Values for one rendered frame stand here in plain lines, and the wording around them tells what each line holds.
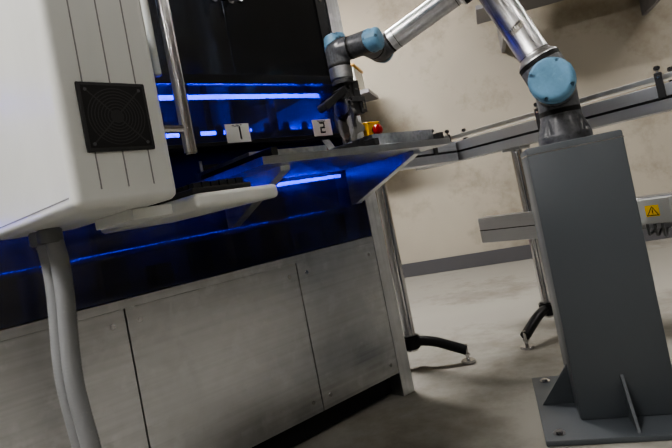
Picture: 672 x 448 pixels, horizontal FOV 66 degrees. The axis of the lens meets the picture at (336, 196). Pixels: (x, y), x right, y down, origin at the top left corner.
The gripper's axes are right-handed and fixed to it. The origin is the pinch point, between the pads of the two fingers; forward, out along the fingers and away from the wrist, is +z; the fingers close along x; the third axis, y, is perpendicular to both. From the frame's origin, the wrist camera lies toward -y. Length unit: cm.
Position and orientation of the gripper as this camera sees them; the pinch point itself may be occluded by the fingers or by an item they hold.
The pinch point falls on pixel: (349, 141)
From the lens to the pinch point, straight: 169.3
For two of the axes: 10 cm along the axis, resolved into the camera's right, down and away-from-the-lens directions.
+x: -6.1, 1.4, 7.8
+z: 1.9, 9.8, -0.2
